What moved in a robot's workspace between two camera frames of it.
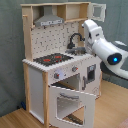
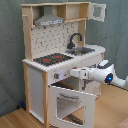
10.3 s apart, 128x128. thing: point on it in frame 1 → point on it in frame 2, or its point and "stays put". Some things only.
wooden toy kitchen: (62, 78) stays put
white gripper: (92, 33) → (82, 73)
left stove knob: (56, 75) stays put
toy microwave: (102, 12) stays put
